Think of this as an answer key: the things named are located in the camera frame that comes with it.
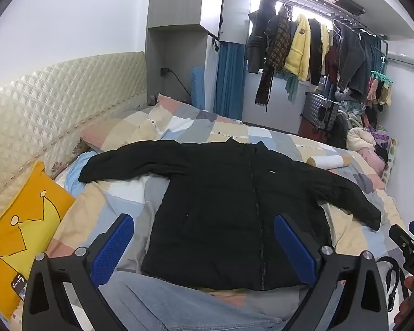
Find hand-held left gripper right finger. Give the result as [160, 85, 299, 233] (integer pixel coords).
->
[273, 214, 390, 331]

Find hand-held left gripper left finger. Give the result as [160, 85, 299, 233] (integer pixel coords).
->
[22, 213, 135, 331]

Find black zip jacket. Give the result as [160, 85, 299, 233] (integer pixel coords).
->
[78, 137, 382, 292]

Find pile of mixed clothes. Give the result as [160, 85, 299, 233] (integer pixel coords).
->
[331, 98, 400, 188]

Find hanging dark blue clothes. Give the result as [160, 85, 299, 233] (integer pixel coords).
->
[360, 31, 382, 92]

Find person's right hand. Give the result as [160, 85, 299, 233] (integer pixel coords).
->
[393, 275, 414, 331]

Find pastel checkered duvet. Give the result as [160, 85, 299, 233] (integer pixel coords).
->
[46, 94, 414, 304]

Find light blue bed sheet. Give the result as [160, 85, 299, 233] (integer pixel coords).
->
[64, 151, 102, 199]

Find person's jeans legs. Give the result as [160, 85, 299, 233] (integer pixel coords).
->
[100, 271, 309, 331]

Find white paper roll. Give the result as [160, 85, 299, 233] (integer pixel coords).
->
[306, 155, 352, 170]

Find yellow cartoon pillow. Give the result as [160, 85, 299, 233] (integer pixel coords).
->
[0, 160, 77, 322]

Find black smartphone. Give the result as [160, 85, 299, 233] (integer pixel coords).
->
[11, 273, 29, 302]

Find cream fleece blanket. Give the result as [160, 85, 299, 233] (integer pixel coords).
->
[346, 127, 377, 153]

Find pastel checkered pillow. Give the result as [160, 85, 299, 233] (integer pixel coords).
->
[81, 108, 161, 153]

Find grey ribbed suitcase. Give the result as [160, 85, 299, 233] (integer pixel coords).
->
[298, 91, 341, 136]

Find green clip sock hanger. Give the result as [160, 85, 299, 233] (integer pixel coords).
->
[367, 56, 394, 108]

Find cream quilted headboard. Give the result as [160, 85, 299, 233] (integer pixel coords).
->
[0, 51, 148, 216]

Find teal scarf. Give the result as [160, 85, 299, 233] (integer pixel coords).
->
[275, 72, 299, 103]

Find white air conditioner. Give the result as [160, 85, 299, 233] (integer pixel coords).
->
[386, 49, 414, 74]

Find blue curtain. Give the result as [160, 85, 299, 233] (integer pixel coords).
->
[214, 41, 246, 121]

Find blue upright board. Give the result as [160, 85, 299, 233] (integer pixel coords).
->
[190, 67, 208, 111]

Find hanging denim jacket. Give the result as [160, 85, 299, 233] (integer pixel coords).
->
[334, 23, 366, 101]

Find hanging dark red garment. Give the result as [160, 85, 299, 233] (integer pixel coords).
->
[322, 39, 339, 78]

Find hanging yellow jacket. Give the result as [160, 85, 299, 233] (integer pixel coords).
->
[283, 14, 332, 82]

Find hanging slim black coat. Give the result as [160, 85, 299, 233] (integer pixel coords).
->
[307, 17, 324, 86]

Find hanging plaid coat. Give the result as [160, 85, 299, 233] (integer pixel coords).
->
[254, 5, 292, 108]

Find grey wardrobe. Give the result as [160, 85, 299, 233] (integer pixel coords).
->
[145, 0, 252, 111]

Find black strap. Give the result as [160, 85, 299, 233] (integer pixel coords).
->
[378, 257, 410, 310]

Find black power cable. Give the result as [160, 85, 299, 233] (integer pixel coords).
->
[167, 69, 193, 98]

